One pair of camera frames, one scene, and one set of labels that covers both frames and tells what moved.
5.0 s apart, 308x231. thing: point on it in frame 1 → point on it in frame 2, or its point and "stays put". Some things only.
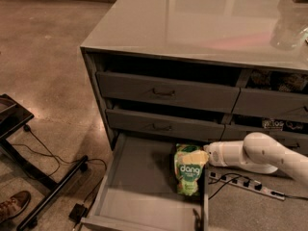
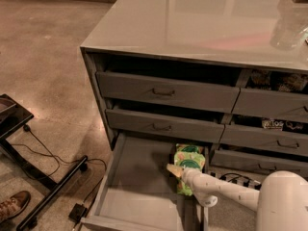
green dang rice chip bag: x=189 y=162 stays put
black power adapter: x=79 y=211 stays put
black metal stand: x=12 y=115 stays put
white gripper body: x=214 y=153 → x=190 y=177
